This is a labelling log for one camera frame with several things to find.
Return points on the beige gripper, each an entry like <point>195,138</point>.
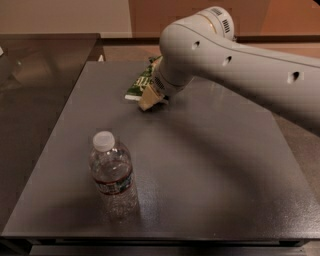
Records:
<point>162,84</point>

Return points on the green jalapeno chip bag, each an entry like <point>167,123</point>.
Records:
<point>145,78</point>

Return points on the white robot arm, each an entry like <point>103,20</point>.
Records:
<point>203,45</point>

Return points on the clear plastic water bottle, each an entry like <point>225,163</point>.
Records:
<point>111,168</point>

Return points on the dark side table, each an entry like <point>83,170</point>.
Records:
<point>38,73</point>

